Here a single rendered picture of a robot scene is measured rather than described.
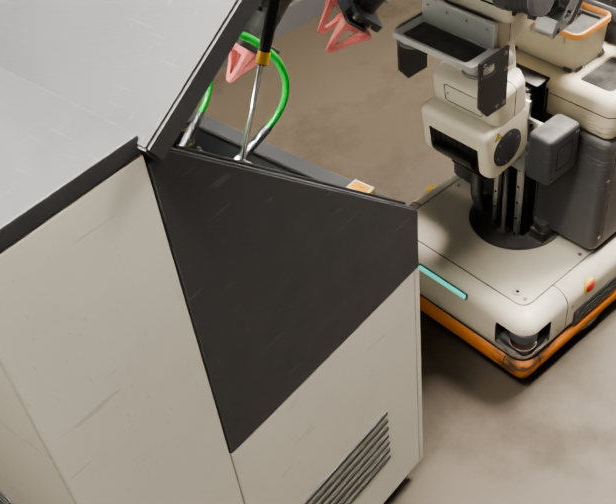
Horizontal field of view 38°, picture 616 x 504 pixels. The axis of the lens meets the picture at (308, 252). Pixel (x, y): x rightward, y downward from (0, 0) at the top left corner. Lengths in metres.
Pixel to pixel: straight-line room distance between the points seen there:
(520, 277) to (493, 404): 0.37
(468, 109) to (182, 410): 1.17
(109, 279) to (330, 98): 2.71
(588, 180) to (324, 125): 1.45
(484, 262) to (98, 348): 1.60
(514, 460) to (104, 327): 1.56
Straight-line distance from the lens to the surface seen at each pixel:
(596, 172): 2.47
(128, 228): 1.17
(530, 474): 2.52
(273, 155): 1.96
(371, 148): 3.51
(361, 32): 1.56
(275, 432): 1.71
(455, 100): 2.29
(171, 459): 1.50
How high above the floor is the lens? 2.13
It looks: 43 degrees down
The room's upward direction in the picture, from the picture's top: 8 degrees counter-clockwise
